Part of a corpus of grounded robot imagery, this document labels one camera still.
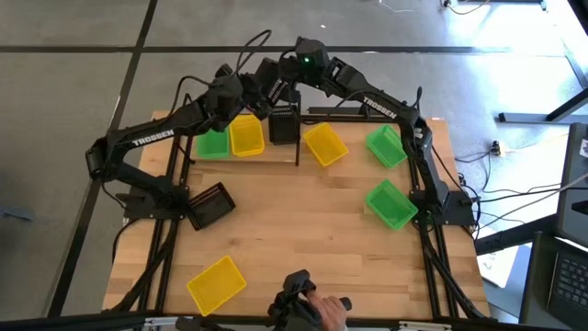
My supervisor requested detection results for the black cable bundle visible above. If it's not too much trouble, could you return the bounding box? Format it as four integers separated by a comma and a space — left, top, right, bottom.
424, 247, 487, 319
109, 243, 175, 314

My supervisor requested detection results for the black metal divider frame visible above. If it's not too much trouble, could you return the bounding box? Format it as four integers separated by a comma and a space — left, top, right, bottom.
174, 92, 302, 167

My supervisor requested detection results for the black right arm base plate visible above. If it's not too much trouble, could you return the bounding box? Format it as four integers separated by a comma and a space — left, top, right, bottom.
411, 190, 477, 227

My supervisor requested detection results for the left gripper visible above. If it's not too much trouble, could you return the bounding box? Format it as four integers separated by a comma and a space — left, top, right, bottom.
204, 73, 273, 132

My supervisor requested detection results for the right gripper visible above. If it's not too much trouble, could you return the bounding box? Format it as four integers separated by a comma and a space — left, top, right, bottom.
279, 36, 333, 91

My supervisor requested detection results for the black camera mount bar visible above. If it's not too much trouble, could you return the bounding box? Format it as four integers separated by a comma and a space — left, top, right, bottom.
0, 312, 588, 331

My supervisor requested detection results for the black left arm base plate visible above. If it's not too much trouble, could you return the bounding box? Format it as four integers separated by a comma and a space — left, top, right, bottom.
122, 192, 189, 221

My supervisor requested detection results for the black laptop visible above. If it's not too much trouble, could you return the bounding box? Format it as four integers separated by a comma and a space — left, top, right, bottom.
546, 250, 588, 328

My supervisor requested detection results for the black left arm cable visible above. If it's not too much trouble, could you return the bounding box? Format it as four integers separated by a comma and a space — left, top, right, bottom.
172, 29, 273, 116

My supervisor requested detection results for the black handheld controller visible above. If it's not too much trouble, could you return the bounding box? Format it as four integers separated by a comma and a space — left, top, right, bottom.
267, 269, 354, 331

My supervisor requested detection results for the white paper sheet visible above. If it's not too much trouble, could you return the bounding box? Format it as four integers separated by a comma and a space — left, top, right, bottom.
476, 251, 512, 290

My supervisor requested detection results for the green plastic basket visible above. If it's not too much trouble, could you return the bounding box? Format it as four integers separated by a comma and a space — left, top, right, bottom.
365, 178, 419, 231
196, 128, 231, 161
366, 124, 409, 169

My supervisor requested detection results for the black aluminium table frame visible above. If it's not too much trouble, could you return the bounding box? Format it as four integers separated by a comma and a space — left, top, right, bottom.
103, 108, 492, 321

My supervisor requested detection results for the person's hand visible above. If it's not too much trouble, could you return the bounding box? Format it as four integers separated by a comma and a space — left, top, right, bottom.
305, 289, 349, 331

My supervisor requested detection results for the black side desk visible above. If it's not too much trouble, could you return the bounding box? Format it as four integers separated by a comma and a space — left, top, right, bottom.
474, 213, 588, 331

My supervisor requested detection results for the black desk leg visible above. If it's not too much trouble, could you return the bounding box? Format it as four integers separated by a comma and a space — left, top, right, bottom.
498, 86, 588, 125

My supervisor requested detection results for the yellow plastic basket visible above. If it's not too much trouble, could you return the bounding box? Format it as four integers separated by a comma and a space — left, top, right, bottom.
186, 255, 248, 317
301, 121, 349, 168
228, 113, 266, 158

